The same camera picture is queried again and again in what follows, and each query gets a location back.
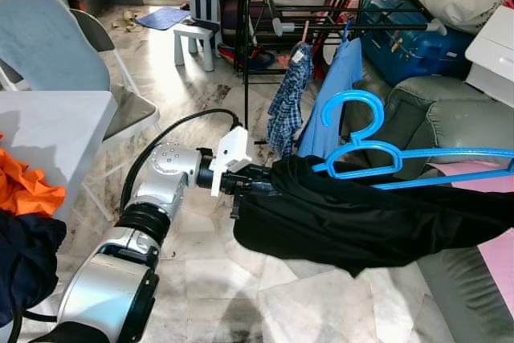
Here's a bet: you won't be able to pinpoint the blue plaid garment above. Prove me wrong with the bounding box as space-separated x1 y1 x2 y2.
266 41 314 159

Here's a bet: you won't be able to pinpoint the black garment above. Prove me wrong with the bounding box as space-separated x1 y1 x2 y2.
231 154 514 278

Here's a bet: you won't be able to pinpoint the light blue shirt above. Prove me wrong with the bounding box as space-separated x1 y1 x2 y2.
296 35 365 161

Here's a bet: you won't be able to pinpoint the grey folding chair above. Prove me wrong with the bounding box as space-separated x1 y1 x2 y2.
71 8 161 223

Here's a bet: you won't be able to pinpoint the blue floor mat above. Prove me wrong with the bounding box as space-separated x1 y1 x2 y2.
134 6 192 32

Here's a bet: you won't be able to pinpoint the black metal drying rack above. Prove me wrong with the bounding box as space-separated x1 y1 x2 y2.
235 0 451 129

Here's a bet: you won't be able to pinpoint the beige slippers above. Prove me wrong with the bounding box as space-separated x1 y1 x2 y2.
111 12 144 33

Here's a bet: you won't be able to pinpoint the blue suitcase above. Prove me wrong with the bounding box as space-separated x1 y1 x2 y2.
358 0 476 88

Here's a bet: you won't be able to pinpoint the white folding table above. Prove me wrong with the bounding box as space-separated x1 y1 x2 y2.
0 90 119 227

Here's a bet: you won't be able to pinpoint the grey green sofa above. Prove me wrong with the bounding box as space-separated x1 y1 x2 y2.
336 75 514 343

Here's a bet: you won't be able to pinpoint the orange garment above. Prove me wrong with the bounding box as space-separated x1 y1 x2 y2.
0 133 67 218

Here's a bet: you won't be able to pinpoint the navy blue garment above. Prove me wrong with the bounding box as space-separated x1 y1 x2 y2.
0 213 68 329

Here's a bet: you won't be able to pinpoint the pink cloth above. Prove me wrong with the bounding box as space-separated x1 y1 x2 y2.
424 160 514 296

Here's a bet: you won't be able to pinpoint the white box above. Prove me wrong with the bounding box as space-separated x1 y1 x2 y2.
464 6 514 108

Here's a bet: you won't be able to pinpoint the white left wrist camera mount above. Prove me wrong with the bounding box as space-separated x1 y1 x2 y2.
209 125 255 198

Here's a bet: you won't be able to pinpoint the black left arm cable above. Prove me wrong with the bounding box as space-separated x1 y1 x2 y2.
119 108 243 215

